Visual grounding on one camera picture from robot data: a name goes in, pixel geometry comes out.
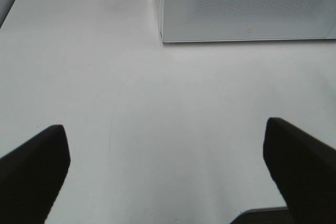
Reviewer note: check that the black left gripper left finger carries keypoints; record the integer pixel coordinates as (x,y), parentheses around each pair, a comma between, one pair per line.
(32,176)

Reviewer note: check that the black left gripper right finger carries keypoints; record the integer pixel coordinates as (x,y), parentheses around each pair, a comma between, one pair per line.
(303,169)

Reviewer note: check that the white microwave door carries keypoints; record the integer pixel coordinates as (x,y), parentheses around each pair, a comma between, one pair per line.
(246,3)

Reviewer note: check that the white microwave oven body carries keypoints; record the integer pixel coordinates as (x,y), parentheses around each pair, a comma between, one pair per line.
(159,3)

